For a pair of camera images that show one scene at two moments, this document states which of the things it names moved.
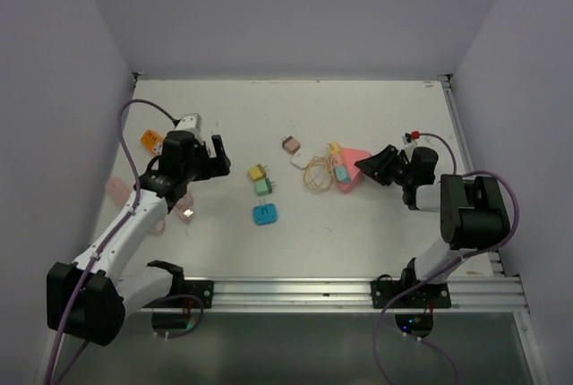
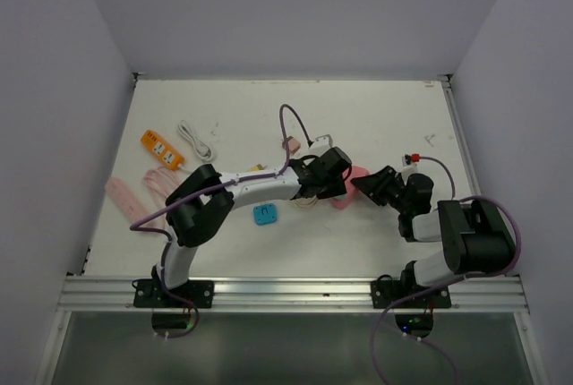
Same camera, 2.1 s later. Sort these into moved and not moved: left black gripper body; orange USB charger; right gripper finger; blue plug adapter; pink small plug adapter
Moved: left black gripper body; right gripper finger
Not moved: pink small plug adapter; blue plug adapter; orange USB charger
